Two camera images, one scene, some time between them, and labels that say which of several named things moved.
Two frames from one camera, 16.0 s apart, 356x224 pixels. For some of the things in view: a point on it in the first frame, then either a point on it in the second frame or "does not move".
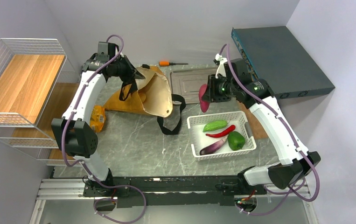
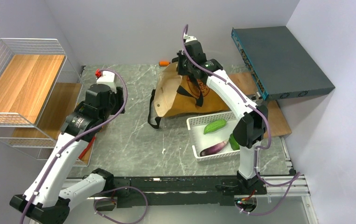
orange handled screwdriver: [164, 63] does not move
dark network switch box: [277, 59] does not move
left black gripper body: [122, 69] -> [115, 104]
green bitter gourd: [214, 125] does not move
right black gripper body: [221, 89] -> [184, 66]
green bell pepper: [236, 141] does not move
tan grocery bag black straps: [152, 97] -> [198, 94]
